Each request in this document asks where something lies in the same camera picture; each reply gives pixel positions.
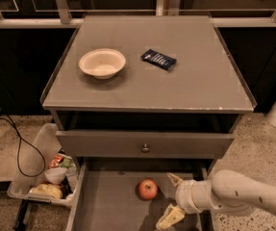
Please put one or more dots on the yellow chip bag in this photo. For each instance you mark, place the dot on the yellow chip bag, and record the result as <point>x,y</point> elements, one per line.
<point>48,189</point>

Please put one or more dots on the small white bowl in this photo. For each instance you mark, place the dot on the small white bowl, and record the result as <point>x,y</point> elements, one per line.
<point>55,175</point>

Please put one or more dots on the red apple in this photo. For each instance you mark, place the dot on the red apple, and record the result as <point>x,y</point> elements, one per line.
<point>147,189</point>

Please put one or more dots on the red snack packet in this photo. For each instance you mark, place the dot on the red snack packet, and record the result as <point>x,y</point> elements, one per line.
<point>55,161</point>

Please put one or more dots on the green snack packet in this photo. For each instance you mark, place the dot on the green snack packet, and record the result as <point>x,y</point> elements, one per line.
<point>66,163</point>

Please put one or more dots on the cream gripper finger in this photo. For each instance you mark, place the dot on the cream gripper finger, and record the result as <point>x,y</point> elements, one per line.
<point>171,216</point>
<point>175,179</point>

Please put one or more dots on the dark blue snack packet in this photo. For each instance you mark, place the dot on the dark blue snack packet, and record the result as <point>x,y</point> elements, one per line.
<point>158,59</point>

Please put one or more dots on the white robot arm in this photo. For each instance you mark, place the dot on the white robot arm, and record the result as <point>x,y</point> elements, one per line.
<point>226,192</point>

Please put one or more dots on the grey top drawer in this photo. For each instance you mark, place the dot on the grey top drawer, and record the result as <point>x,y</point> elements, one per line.
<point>112,144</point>

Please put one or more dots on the grey drawer cabinet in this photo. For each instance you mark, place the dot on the grey drawer cabinet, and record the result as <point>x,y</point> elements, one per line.
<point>203,92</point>

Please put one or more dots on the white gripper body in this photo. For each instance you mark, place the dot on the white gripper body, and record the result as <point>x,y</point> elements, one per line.
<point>185,193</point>

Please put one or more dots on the grey open middle drawer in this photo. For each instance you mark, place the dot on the grey open middle drawer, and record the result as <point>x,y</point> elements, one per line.
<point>107,196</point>

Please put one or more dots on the white paper bowl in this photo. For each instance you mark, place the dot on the white paper bowl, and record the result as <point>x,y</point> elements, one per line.
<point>102,63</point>

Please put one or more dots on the clear plastic storage bin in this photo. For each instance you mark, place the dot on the clear plastic storage bin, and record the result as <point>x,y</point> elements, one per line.
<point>33,161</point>

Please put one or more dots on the round metal drawer knob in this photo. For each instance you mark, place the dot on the round metal drawer knob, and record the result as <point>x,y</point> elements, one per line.
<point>145,149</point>

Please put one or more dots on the metal railing frame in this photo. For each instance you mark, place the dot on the metal railing frame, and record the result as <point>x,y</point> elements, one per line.
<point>68,13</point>

